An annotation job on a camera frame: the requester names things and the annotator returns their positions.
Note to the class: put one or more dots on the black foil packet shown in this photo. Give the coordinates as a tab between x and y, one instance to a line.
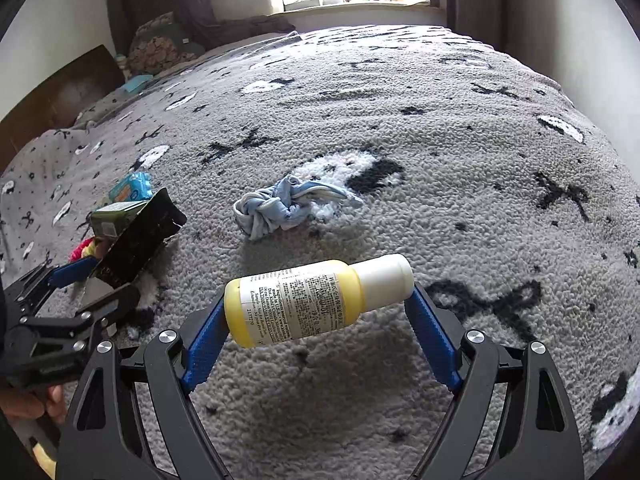
140	240

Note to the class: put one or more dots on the small yellow bottle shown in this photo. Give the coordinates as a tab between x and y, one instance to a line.
300	305

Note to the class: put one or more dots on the blue tissue packet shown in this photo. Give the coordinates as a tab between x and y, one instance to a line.
132	187

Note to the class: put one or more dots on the person's left hand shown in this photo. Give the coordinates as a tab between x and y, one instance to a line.
30	402

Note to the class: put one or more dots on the blue white knotted cloth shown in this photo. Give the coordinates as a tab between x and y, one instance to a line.
280	207

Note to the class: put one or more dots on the grey printed blanket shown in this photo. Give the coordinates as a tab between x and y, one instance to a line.
450	185

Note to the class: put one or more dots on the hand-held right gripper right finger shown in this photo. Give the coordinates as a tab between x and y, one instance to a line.
432	340

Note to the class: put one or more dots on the floral pillow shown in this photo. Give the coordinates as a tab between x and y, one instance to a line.
160	47

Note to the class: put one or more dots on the dark rumpled cloth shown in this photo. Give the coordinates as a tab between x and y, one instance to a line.
260	24

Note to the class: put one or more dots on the teal packet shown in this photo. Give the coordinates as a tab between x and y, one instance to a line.
137	83

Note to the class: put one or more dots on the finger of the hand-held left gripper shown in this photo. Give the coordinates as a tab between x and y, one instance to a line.
112	307
72	270

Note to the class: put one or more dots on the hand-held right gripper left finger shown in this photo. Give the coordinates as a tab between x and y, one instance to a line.
202	355

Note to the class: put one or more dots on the dark green box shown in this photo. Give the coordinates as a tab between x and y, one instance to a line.
112	217

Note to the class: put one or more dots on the wooden headboard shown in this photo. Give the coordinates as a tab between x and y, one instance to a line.
60	105

